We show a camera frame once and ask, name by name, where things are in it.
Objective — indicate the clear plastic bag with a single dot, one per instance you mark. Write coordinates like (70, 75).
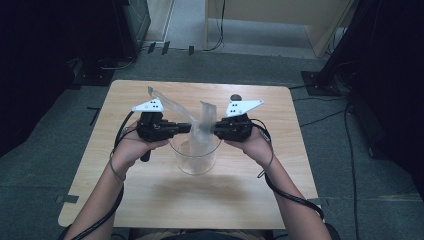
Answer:
(200, 126)

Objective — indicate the black tape corner mark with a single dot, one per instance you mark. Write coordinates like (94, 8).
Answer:
(95, 115)

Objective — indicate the light wooden desk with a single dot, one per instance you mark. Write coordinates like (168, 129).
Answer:
(283, 13)

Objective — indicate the small black round disc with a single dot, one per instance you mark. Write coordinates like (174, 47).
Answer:
(236, 97)

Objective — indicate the grey tape strip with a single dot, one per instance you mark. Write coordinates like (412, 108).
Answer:
(68, 199)
(316, 201)

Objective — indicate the black stand base plate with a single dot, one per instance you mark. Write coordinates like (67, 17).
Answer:
(316, 83)
(95, 75)

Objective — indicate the person's left hand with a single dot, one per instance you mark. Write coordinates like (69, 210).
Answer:
(128, 150)

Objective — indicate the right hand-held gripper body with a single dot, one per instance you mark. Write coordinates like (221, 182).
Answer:
(236, 128)

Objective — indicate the person's dark clothing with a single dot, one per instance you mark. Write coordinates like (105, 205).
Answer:
(203, 235)

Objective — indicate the dark cabinet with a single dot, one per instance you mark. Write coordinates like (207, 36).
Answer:
(136, 23)

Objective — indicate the clear round plastic container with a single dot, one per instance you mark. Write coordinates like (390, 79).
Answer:
(196, 165)

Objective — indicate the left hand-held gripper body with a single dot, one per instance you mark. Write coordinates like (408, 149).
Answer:
(153, 128)

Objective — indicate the person's right hand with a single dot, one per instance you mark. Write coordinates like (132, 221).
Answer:
(258, 146)

